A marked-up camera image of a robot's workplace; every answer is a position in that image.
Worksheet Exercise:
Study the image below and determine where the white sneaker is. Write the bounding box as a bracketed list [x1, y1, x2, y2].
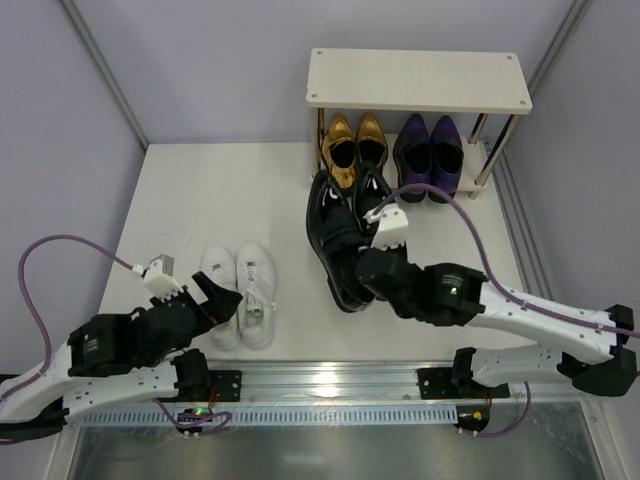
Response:
[200, 246, 240, 351]
[236, 245, 277, 349]

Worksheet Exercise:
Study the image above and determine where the black patent loafer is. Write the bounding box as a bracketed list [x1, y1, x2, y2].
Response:
[306, 170, 375, 313]
[352, 163, 391, 244]

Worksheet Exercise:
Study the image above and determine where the purple loafer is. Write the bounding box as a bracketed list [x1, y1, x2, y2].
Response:
[393, 113, 432, 188]
[430, 115, 464, 198]

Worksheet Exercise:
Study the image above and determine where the gold loafer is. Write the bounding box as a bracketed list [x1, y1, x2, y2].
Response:
[321, 114, 357, 193]
[356, 113, 389, 173]

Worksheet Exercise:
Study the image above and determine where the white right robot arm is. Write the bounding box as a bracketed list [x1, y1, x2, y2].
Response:
[355, 249, 638, 397]

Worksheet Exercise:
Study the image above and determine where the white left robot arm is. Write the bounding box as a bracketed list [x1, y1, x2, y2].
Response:
[1, 271, 242, 443]

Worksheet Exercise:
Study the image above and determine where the white two-tier shoe shelf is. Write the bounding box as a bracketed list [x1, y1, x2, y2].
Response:
[306, 48, 533, 198]

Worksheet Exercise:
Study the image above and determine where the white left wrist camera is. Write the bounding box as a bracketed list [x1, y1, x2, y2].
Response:
[131, 254, 183, 301]

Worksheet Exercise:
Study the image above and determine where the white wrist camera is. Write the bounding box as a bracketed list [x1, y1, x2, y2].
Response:
[364, 203, 409, 250]
[131, 254, 183, 301]

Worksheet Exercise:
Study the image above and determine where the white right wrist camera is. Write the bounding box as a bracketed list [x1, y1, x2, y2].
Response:
[364, 203, 409, 250]

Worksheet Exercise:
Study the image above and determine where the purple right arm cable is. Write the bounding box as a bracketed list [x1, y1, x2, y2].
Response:
[372, 183, 640, 441]

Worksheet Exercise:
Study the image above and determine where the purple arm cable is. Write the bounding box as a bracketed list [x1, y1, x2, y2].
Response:
[372, 183, 640, 441]
[0, 233, 234, 441]

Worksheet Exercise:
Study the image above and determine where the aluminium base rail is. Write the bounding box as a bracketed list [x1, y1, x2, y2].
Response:
[62, 360, 609, 406]

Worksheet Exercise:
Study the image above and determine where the grey slotted cable duct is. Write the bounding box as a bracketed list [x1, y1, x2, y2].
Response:
[82, 404, 458, 428]

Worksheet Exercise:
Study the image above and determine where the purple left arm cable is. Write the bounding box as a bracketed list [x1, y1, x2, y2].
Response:
[0, 233, 234, 441]

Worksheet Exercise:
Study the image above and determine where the left corner aluminium post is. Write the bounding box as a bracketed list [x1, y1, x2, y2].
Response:
[55, 0, 150, 151]

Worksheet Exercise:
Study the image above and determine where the corner aluminium post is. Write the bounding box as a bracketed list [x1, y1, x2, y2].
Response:
[55, 0, 150, 151]
[528, 0, 593, 97]

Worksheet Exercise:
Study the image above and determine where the right corner aluminium post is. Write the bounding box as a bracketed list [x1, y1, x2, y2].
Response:
[528, 0, 593, 97]

